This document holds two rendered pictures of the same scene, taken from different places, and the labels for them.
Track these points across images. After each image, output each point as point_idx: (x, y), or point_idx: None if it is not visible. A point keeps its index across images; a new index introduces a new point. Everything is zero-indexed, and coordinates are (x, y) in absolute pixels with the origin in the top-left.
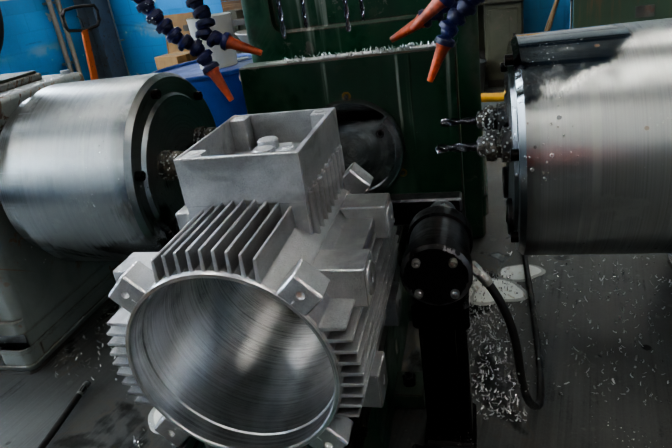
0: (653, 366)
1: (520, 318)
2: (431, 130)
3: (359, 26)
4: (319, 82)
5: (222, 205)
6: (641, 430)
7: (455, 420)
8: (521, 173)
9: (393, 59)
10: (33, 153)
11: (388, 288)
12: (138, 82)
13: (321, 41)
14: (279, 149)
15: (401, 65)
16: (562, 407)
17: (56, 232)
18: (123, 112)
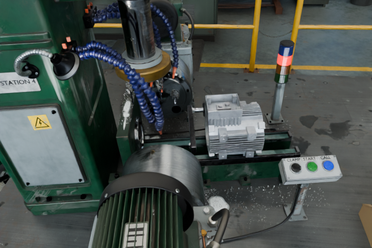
0: (184, 118)
1: (168, 137)
2: (139, 113)
3: (97, 104)
4: (133, 120)
5: None
6: (203, 121)
7: None
8: (191, 92)
9: (134, 99)
10: (198, 188)
11: None
12: (168, 146)
13: (95, 118)
14: (236, 96)
15: (135, 99)
16: (200, 130)
17: None
18: (185, 151)
